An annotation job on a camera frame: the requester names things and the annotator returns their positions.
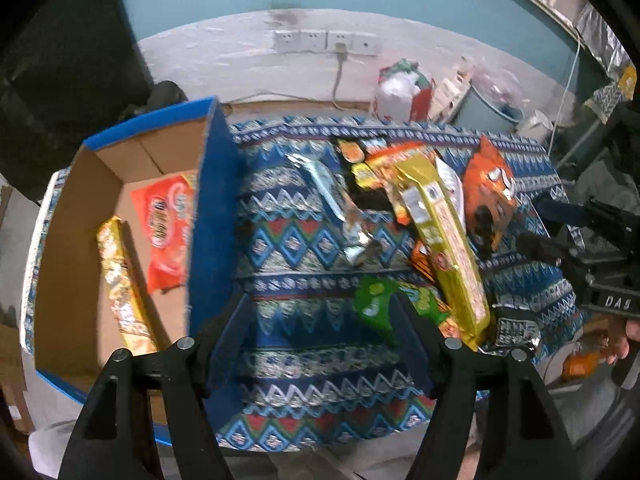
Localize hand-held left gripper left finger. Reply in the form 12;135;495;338
59;292;253;480

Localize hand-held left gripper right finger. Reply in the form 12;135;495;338
392;291;587;480

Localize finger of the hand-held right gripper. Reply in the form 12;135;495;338
531;194;603;228
515;231;582;267

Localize orange face snack packet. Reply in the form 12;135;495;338
462;135;519;253

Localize blue cardboard box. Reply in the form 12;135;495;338
20;96;247;448

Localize person's right hand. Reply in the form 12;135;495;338
606;320;640;367

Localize green snack packet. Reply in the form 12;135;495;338
352;275;401;333
400;282;451;327

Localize orange striped snack packet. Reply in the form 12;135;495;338
410;240;451;311

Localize long gold snack packet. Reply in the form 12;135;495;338
392;152;493;351

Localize black white snack packet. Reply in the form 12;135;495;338
492;310;543;353

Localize orange plastic packet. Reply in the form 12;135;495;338
560;344;617;383

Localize blue patterned cloth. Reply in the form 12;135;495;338
20;115;591;453

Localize yellow patterned snack packet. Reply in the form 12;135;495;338
96;216;160;356

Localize teal bin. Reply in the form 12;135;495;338
452;80;526;134

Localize white cardboard cartons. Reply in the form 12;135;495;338
430;57;476;122

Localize orange red snack packet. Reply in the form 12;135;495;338
367;142;441;226

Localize silver blue snack packet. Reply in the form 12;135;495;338
286;152;383;266

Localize silver foil sheet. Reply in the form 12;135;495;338
574;4;632;72

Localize red white paper bag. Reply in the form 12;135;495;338
372;59;434;123

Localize white thin cable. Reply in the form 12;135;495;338
546;35;584;157

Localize white wall socket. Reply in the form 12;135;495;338
352;32;379;57
300;30;329;54
327;31;354;55
274;30;301;54

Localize grey plug with cable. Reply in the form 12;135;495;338
331;42;352;111

